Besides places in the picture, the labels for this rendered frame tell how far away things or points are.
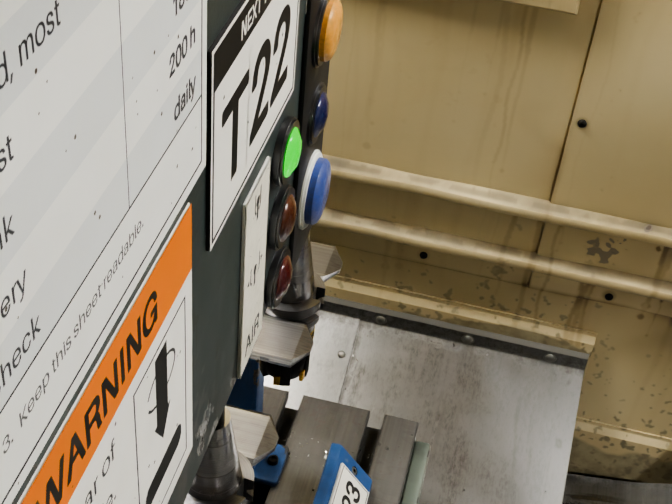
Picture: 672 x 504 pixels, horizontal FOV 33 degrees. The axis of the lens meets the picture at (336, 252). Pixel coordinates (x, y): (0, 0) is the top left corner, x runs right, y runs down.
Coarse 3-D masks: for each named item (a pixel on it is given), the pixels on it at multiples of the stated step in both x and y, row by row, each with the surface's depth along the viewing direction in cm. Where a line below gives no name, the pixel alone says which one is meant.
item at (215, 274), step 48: (240, 0) 32; (192, 192) 31; (192, 240) 33; (240, 240) 39; (288, 240) 48; (192, 288) 34; (192, 336) 35; (192, 384) 36; (192, 432) 38; (192, 480) 40
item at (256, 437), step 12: (228, 408) 90; (240, 408) 90; (240, 420) 89; (252, 420) 89; (264, 420) 89; (240, 432) 88; (252, 432) 88; (264, 432) 88; (276, 432) 88; (240, 444) 87; (252, 444) 87; (264, 444) 87; (276, 444) 88; (252, 456) 86; (264, 456) 87
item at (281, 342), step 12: (264, 324) 97; (276, 324) 97; (288, 324) 97; (300, 324) 98; (264, 336) 96; (276, 336) 96; (288, 336) 96; (300, 336) 96; (264, 348) 95; (276, 348) 95; (288, 348) 95; (300, 348) 95; (264, 360) 95; (276, 360) 94; (288, 360) 94
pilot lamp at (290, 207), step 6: (288, 198) 44; (294, 198) 45; (288, 204) 44; (294, 204) 44; (288, 210) 44; (294, 210) 44; (282, 216) 44; (288, 216) 44; (294, 216) 44; (282, 222) 44; (288, 222) 44; (294, 222) 45; (282, 228) 44; (288, 228) 44; (282, 234) 44; (288, 234) 44; (282, 240) 44
